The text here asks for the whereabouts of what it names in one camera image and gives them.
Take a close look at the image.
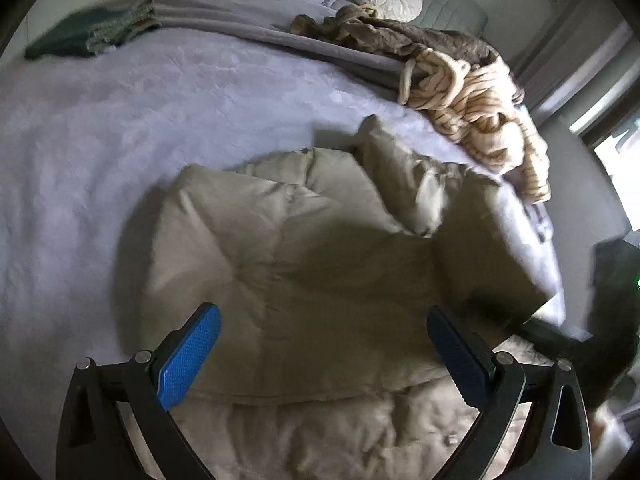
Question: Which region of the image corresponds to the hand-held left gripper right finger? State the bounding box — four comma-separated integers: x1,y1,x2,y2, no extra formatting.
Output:
426,305,593,480

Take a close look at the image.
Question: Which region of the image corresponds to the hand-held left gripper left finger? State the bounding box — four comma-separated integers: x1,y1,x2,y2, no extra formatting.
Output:
56,302,222,480

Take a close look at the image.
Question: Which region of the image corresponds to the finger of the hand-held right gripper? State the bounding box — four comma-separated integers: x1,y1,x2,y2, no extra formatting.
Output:
519,316,592,357

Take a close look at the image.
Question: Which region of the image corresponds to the beige puffer jacket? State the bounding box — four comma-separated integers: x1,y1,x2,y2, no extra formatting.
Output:
142,115,551,480

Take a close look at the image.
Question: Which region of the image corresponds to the window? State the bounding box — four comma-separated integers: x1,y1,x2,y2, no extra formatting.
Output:
570,110,640,233

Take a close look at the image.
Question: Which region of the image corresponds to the lavender plush blanket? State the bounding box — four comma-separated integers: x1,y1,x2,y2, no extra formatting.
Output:
0,0,566,480

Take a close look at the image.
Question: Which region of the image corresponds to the beige striped cloth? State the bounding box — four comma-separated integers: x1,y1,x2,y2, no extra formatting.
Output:
398,47,552,204

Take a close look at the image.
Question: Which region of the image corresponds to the brown cloth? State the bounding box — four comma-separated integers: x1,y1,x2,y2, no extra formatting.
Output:
291,4,507,70

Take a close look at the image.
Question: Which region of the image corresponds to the grey fringed blanket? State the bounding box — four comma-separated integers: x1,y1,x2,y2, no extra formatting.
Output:
147,0,408,92

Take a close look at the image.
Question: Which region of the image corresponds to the dark green folded cloth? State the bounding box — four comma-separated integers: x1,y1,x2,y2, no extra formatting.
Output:
25,0,162,59

